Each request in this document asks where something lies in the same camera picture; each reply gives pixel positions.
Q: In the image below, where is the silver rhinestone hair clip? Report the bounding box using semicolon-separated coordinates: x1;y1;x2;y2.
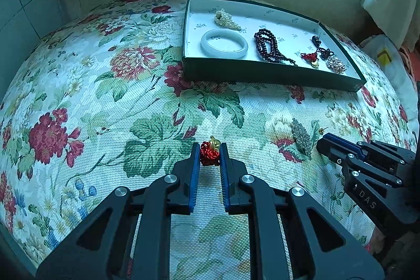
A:
290;118;313;157

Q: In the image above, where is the small red gold charm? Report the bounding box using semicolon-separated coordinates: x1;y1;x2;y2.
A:
200;136;221;166

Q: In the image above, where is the red knot gold charm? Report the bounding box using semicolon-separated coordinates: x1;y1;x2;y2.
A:
300;50;319;69

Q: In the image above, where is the dark green jewelry tray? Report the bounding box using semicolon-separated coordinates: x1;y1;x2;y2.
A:
182;0;366;92

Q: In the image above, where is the pearl gold brooch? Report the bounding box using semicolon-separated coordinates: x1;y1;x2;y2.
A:
325;55;347;74

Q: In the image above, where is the patterned pillow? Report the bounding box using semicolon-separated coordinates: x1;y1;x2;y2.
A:
360;35;419;136

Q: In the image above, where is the pink crochet blanket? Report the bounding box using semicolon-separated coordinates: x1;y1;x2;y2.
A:
399;45;420;82

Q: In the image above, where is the floral bedspread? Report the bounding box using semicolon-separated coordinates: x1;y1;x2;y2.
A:
1;0;416;267

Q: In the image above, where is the white right curtain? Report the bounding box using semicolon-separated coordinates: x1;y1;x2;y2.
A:
361;0;419;51

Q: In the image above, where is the white jade bangle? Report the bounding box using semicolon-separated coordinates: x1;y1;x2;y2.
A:
200;29;248;60

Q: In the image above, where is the white pearl cluster brooch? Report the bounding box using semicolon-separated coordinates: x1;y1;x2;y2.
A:
214;8;241;31

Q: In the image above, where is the black cord pendant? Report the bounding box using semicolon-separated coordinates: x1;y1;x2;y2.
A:
311;35;335;60

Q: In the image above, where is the dark red bead necklace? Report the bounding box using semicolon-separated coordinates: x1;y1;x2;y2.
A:
253;28;296;66

